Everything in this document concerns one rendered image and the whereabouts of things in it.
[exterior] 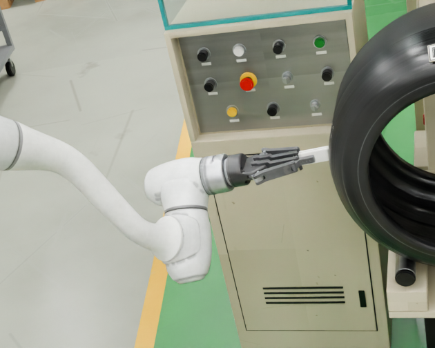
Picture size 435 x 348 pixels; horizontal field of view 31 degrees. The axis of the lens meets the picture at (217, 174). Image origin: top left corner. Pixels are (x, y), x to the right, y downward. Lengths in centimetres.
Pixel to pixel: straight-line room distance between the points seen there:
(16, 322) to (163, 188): 181
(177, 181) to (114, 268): 183
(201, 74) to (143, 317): 123
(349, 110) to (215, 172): 36
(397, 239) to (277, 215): 91
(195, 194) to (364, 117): 45
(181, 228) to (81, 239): 215
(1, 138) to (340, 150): 67
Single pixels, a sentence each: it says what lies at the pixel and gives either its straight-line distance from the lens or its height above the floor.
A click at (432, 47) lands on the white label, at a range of 152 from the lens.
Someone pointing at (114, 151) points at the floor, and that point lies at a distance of 455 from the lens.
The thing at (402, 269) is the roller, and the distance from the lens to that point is 177.
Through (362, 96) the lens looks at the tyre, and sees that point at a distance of 156.
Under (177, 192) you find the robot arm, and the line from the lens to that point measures 178.
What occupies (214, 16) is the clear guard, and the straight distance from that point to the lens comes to 230.
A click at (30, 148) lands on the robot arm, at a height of 140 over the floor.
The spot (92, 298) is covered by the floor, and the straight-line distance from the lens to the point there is 345.
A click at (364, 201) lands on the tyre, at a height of 112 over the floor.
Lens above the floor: 204
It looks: 30 degrees down
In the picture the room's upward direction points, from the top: 13 degrees counter-clockwise
